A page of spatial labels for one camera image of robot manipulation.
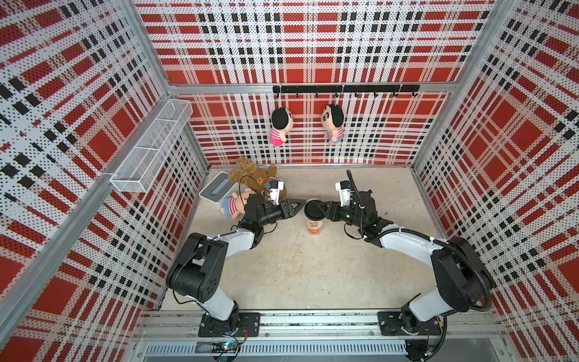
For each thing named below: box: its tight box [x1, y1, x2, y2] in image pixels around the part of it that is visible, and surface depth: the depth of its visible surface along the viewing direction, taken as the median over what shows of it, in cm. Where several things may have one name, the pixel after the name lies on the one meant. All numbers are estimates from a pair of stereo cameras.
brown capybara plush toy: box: [227, 156, 288, 200], surface depth 109 cm
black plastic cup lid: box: [303, 199, 325, 221], surface depth 84 cm
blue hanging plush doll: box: [321, 104, 344, 145], surface depth 97 cm
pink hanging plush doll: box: [269, 107, 295, 147], surface depth 98 cm
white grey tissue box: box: [198, 171, 239, 206], surface depth 107 cm
